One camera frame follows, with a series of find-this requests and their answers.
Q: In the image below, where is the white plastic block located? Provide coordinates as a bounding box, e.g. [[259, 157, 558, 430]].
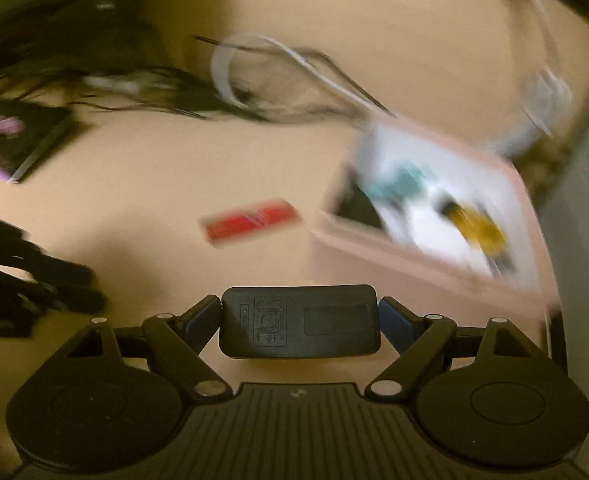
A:
[[403, 199, 477, 267]]

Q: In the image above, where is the black cable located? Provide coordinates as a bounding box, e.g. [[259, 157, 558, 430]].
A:
[[0, 0, 275, 123]]

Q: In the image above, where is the black power adapter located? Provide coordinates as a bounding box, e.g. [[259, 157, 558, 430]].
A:
[[218, 284, 382, 360]]

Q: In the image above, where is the black flat case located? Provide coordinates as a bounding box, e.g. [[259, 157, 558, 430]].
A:
[[0, 100, 75, 185]]

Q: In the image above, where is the teal plastic part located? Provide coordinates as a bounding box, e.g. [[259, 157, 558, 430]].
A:
[[364, 159, 427, 207]]

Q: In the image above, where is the white looped cable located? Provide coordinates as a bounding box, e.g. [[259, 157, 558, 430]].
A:
[[208, 32, 397, 123]]

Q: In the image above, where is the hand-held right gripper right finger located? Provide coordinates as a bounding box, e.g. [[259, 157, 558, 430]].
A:
[[364, 296, 531, 401]]

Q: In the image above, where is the pink cardboard box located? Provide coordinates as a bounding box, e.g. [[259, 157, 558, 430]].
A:
[[308, 112, 564, 326]]

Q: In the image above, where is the yellow transparent device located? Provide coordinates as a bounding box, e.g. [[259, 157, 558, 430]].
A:
[[444, 199, 509, 262]]

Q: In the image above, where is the red circuit module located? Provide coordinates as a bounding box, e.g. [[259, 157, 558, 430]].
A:
[[198, 197, 302, 247]]

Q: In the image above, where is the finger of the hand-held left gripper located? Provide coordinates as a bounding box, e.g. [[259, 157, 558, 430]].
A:
[[0, 280, 109, 317], [0, 240, 98, 288]]

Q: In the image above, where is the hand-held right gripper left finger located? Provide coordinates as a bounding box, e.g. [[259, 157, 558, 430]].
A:
[[69, 294, 234, 401]]

